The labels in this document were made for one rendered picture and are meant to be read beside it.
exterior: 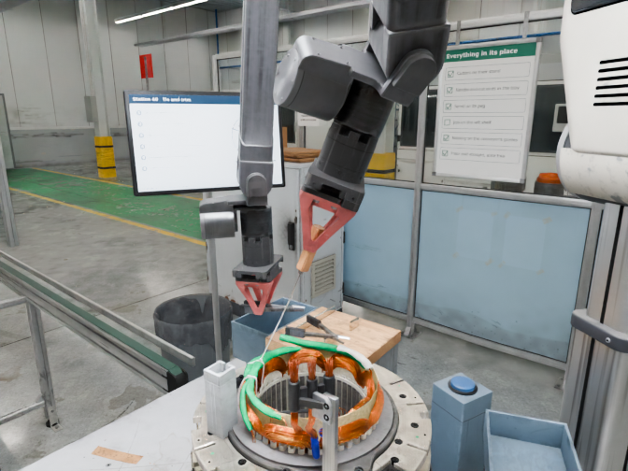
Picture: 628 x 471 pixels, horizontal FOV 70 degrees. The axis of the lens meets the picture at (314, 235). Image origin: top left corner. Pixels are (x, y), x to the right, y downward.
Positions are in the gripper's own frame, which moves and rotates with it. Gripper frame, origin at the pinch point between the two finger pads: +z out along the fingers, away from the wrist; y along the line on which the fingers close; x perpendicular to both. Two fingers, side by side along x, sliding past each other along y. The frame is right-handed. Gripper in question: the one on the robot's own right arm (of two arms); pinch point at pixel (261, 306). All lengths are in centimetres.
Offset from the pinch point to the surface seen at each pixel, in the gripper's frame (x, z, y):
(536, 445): 47, 11, 13
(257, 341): -2.5, 9.1, -3.0
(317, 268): -43, 67, -205
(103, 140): -757, 23, -882
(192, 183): -48, -13, -61
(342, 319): 13.2, 7.2, -12.9
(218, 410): 6.4, -0.6, 31.0
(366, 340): 19.6, 7.2, -4.7
